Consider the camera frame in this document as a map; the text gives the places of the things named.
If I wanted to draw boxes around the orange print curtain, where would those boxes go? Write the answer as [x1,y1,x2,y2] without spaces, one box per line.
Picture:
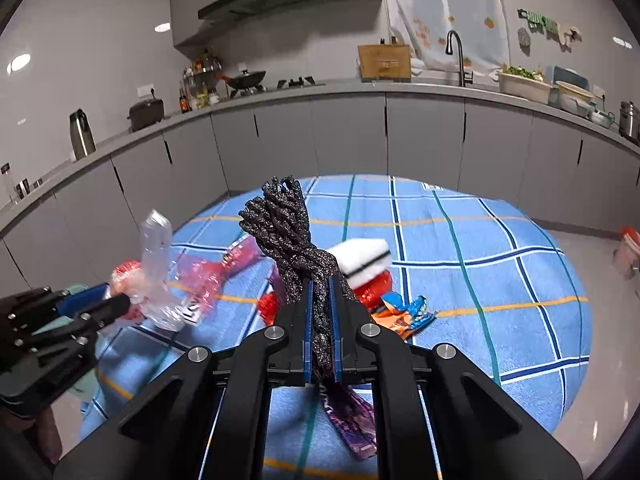
[374,0,511,74]

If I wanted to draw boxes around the cream pot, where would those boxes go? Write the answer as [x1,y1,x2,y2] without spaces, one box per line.
[555,80,596,116]

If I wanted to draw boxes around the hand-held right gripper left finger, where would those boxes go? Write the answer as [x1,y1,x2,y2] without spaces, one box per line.
[52,280,316,480]

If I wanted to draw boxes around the cream basin with vegetables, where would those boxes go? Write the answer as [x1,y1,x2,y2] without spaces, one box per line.
[497,64,554,106]

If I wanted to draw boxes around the gas stove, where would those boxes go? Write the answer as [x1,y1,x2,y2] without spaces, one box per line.
[269,75,326,89]

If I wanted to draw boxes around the spice rack with bottles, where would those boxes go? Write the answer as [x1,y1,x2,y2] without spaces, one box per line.
[178,49,224,111]

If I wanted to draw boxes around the black braided rope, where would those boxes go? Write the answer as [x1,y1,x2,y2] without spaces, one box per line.
[238,175,342,378]

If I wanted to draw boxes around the hanging green towels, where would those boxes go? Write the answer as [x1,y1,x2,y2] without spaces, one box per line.
[517,8,584,51]

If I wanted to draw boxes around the person's left forearm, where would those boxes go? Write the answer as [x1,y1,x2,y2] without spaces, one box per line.
[0,402,63,467]

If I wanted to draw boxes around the pink plastic bag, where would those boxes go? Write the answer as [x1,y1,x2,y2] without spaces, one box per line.
[172,236,267,327]

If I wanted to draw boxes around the blue plaid tablecloth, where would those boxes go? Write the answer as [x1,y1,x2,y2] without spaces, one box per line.
[79,175,594,480]

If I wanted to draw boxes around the black rice cooker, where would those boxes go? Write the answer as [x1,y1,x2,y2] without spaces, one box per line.
[127,97,166,133]

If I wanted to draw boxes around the orange blue snack wrapper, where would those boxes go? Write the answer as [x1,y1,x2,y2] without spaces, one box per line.
[371,293,437,339]

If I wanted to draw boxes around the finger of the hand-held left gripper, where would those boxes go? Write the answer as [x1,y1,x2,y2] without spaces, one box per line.
[57,284,112,313]
[75,294,132,331]

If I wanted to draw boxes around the grey kitchen counter cabinets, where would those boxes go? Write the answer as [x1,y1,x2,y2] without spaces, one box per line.
[0,79,640,313]

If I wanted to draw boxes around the black kitchen faucet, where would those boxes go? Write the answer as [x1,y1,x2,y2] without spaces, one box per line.
[444,29,474,89]

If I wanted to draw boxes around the black wok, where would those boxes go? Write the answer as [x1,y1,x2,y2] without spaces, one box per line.
[215,68,267,94]

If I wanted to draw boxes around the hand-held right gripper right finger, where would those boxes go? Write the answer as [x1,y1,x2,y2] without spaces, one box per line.
[330,280,583,480]

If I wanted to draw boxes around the blue cutting board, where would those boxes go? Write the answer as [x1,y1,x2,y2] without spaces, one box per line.
[552,65,589,90]

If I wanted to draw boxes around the red lid plastic container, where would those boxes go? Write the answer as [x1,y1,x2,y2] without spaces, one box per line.
[613,227,640,279]

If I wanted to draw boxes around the steel thermos jug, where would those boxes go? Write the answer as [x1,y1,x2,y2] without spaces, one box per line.
[68,108,97,160]

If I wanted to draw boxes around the red white packet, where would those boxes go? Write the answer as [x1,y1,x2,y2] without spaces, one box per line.
[111,259,146,322]

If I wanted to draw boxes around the purple wrapper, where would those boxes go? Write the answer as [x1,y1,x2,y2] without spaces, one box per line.
[319,384,378,459]

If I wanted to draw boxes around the red plastic bag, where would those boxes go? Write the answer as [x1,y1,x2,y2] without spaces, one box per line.
[257,269,394,327]

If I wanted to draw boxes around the white black striped sponge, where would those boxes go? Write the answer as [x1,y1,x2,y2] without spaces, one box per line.
[329,238,392,286]

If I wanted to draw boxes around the clear plastic wrapper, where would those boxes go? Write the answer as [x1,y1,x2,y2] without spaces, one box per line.
[137,209,188,332]

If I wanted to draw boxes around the steel pot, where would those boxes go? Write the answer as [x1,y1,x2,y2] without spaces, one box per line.
[618,100,640,141]

